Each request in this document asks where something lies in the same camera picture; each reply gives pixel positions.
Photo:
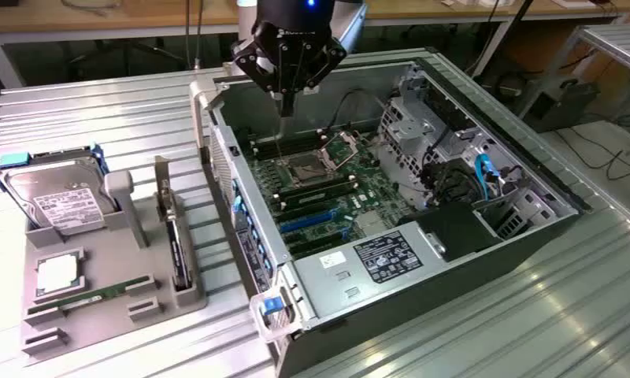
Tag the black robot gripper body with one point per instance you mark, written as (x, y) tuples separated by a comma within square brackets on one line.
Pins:
[(293, 19)]

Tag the small green graphics card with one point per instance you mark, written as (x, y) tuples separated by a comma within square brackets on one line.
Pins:
[(175, 244)]

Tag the thin metal locking lever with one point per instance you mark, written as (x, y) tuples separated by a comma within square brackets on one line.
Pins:
[(278, 138)]

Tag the black RAM slot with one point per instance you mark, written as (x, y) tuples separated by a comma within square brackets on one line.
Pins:
[(265, 154), (319, 189), (319, 182), (319, 186), (265, 147), (265, 143), (265, 150), (353, 190)]

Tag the wooden desk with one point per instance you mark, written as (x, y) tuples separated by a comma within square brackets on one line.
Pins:
[(425, 10), (110, 15)]

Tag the silver metal drive cage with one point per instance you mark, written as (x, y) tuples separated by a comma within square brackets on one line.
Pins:
[(403, 130)]

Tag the metal socket cover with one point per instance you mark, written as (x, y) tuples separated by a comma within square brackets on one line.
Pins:
[(329, 155)]

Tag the CPU socket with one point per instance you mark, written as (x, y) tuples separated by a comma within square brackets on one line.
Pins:
[(303, 167)]

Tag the dark RAM stick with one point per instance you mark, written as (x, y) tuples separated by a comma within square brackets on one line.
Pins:
[(314, 198)]

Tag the green motherboard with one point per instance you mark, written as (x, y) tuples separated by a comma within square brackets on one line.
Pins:
[(367, 197)]

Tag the blue card retainer clip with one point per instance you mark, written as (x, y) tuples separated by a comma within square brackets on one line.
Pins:
[(255, 237), (266, 264), (237, 204), (250, 226), (261, 252)]

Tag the long black expansion slot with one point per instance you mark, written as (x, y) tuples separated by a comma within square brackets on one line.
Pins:
[(309, 213), (314, 249), (314, 238)]

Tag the blue expansion slot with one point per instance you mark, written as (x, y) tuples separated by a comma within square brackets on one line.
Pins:
[(307, 222)]

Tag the short black expansion slot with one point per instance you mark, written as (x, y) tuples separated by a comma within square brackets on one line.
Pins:
[(295, 235)]

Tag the black box on floor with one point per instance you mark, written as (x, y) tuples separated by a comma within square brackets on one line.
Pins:
[(557, 106)]

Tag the black plastic shroud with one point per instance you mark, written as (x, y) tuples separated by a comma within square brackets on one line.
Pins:
[(451, 230)]

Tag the silver hard disk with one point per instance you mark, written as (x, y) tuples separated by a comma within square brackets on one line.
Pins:
[(57, 197)]

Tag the hard disk drive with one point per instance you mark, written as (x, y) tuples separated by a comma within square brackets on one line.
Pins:
[(13, 159)]

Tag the disk bay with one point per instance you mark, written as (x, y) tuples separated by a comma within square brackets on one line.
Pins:
[(509, 220)]

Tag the metal slat side table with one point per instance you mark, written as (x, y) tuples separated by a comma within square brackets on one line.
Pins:
[(619, 39)]

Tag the grey power supply unit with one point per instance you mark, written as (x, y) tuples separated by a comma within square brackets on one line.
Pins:
[(335, 287)]

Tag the blue case release latch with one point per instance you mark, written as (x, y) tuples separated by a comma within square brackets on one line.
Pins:
[(271, 306)]

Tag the silver CPU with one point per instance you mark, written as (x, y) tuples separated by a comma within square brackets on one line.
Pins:
[(57, 275)]

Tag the green RAM stick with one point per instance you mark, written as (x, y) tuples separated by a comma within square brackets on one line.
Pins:
[(99, 294)]

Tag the open black PC case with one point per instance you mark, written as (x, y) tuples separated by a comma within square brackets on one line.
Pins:
[(378, 334)]

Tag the grey parts rack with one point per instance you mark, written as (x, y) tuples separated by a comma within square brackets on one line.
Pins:
[(110, 327)]

